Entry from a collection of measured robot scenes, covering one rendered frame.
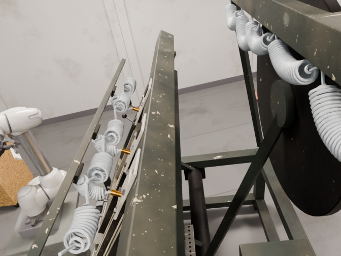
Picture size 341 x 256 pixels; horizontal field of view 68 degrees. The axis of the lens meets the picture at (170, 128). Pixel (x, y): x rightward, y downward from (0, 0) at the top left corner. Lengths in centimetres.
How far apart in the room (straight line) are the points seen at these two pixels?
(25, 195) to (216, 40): 409
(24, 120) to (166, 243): 111
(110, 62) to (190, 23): 159
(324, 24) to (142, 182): 52
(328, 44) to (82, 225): 67
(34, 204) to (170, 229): 175
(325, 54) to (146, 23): 423
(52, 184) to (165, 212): 170
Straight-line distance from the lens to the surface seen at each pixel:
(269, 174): 224
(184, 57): 501
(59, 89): 519
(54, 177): 219
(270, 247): 67
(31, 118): 148
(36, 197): 220
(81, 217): 67
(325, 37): 66
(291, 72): 78
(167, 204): 59
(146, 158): 66
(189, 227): 163
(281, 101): 99
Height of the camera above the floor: 237
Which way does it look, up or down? 34 degrees down
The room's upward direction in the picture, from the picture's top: 11 degrees counter-clockwise
